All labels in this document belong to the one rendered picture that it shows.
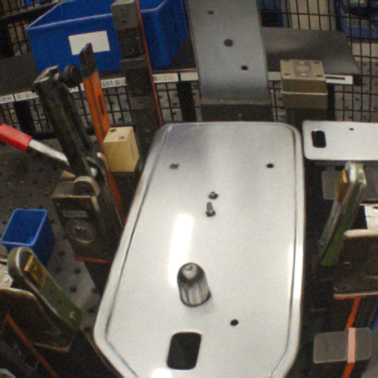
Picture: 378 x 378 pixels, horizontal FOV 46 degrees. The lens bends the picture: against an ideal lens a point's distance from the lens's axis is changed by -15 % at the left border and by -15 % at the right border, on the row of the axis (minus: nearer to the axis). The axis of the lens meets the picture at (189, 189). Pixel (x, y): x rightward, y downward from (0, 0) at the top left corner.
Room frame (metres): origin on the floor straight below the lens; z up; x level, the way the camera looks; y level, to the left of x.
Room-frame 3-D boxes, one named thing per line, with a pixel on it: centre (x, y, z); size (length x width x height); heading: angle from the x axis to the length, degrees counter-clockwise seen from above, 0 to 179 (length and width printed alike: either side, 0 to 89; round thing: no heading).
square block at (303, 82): (0.68, -0.22, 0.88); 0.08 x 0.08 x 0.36; 74
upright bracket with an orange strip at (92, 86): (0.59, 0.10, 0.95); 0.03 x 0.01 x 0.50; 164
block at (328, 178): (0.47, -0.22, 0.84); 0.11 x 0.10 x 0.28; 74
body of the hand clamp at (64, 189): (0.49, 0.14, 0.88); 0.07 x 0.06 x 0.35; 74
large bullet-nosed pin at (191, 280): (0.33, 0.01, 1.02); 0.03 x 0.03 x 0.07
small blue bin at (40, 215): (0.72, 0.36, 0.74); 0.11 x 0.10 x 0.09; 164
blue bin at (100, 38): (0.93, 0.11, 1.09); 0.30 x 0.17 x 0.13; 68
